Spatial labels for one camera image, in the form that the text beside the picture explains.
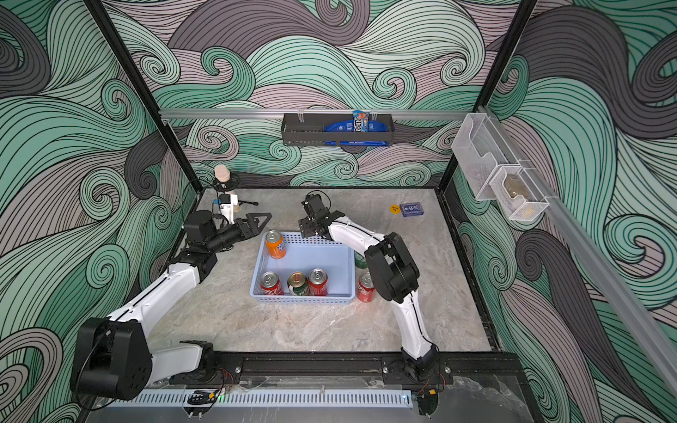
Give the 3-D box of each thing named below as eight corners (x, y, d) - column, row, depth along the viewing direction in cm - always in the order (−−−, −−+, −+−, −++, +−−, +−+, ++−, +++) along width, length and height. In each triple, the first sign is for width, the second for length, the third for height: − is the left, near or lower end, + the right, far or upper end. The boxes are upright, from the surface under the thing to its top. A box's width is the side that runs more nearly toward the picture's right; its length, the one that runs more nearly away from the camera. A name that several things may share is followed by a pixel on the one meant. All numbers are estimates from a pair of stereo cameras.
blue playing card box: (403, 217, 113) (404, 213, 111) (399, 207, 116) (400, 203, 114) (422, 214, 114) (424, 211, 112) (418, 205, 117) (419, 201, 115)
